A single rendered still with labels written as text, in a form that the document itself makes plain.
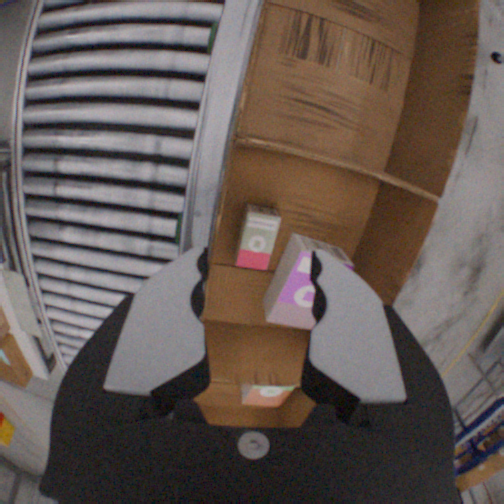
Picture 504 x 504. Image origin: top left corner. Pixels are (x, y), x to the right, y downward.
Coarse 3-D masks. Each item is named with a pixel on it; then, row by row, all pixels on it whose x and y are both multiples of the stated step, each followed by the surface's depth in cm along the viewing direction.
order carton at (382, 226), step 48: (240, 144) 26; (240, 192) 44; (288, 192) 44; (336, 192) 45; (384, 192) 43; (288, 240) 49; (336, 240) 50; (384, 240) 42; (240, 288) 53; (384, 288) 40; (240, 336) 54; (288, 336) 57; (288, 384) 45
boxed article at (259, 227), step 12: (252, 216) 41; (264, 216) 42; (276, 216) 42; (252, 228) 42; (264, 228) 43; (276, 228) 43; (240, 240) 45; (252, 240) 43; (264, 240) 44; (240, 252) 44; (252, 252) 44; (264, 252) 45; (240, 264) 45; (252, 264) 46; (264, 264) 46
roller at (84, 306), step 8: (48, 296) 69; (56, 296) 70; (64, 296) 71; (72, 296) 72; (48, 304) 70; (56, 304) 70; (64, 304) 70; (72, 304) 70; (80, 304) 71; (88, 304) 72; (96, 304) 73; (104, 304) 74; (80, 312) 72; (88, 312) 71; (96, 312) 72; (104, 312) 72
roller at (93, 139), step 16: (32, 144) 47; (48, 144) 48; (64, 144) 48; (80, 144) 49; (96, 144) 49; (112, 144) 50; (128, 144) 50; (144, 144) 51; (160, 144) 51; (176, 144) 52; (192, 144) 52
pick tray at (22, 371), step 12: (12, 336) 75; (0, 348) 68; (12, 348) 75; (0, 360) 84; (12, 360) 73; (24, 360) 82; (0, 372) 79; (12, 372) 83; (24, 372) 81; (24, 384) 80
